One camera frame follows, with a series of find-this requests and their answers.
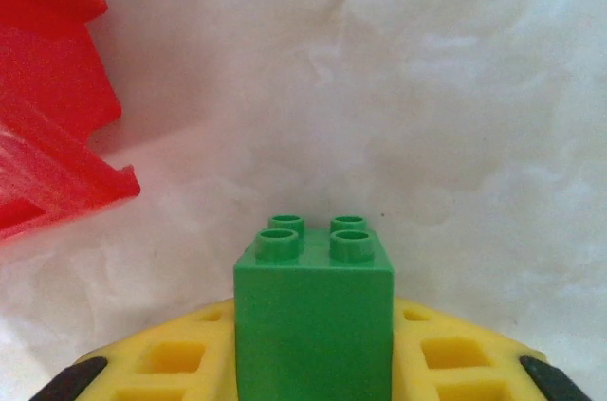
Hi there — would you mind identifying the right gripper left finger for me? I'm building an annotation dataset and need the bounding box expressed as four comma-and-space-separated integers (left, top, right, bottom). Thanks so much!
40, 298, 238, 401

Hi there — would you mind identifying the red plastic bin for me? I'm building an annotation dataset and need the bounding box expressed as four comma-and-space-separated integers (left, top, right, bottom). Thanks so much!
0, 0, 142, 244

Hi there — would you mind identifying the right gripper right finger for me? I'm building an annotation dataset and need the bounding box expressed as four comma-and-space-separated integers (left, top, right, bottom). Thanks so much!
393, 295, 597, 401

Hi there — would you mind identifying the tall green lego brick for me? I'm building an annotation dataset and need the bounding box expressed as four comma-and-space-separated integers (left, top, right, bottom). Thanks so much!
231, 213, 395, 401

